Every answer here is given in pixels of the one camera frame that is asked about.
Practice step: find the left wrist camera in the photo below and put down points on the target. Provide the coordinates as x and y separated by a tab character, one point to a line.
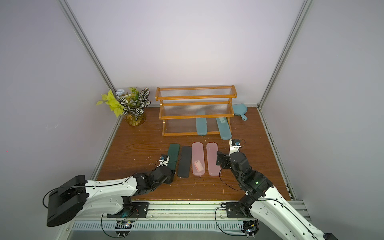
164	160

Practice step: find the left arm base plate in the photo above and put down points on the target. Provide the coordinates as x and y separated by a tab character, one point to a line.
132	210

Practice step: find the aluminium front rail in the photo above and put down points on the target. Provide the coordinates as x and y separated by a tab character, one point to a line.
182	210

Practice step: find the orange three-tier shelf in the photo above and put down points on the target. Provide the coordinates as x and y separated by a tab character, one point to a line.
180	106

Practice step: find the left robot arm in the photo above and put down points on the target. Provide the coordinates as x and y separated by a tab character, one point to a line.
81	197

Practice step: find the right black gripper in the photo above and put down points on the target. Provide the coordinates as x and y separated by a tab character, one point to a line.
223	159

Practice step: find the connector board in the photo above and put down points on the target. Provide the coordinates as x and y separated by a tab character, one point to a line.
251	228
123	228

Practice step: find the black pencil case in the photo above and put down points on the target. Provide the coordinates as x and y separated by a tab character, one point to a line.
185	162

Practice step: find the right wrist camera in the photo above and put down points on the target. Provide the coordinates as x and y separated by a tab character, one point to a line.
235	146

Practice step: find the left connector board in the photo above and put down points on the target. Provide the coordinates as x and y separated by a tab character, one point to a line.
123	228

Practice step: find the right connector board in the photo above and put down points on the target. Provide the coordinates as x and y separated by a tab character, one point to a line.
251	228

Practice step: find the dark green pencil case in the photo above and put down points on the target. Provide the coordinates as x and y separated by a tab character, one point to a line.
173	154

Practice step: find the teal handled dish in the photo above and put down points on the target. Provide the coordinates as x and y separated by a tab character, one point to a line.
240	110

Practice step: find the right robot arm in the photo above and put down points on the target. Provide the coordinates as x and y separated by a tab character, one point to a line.
263	202

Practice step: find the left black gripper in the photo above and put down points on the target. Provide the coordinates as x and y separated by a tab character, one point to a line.
170	178

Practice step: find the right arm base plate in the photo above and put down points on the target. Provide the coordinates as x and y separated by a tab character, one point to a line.
236	210

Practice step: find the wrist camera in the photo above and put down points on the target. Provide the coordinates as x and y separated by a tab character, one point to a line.
235	146
164	160

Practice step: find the potted plant in vase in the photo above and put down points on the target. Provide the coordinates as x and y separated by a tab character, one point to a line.
131	106

